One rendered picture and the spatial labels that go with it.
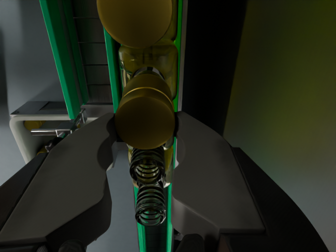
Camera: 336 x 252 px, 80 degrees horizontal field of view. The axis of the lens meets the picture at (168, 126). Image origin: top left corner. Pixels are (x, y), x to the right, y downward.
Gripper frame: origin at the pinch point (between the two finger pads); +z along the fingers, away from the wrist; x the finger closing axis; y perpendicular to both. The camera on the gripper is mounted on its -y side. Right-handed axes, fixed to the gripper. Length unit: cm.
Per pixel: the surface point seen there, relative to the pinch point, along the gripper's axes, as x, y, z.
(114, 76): -5.6, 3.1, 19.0
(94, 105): -12.0, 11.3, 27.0
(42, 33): -24.9, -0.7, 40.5
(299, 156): 11.9, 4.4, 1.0
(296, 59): 12.0, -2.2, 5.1
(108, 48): -5.9, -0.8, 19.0
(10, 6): -30, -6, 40
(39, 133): -19.7, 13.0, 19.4
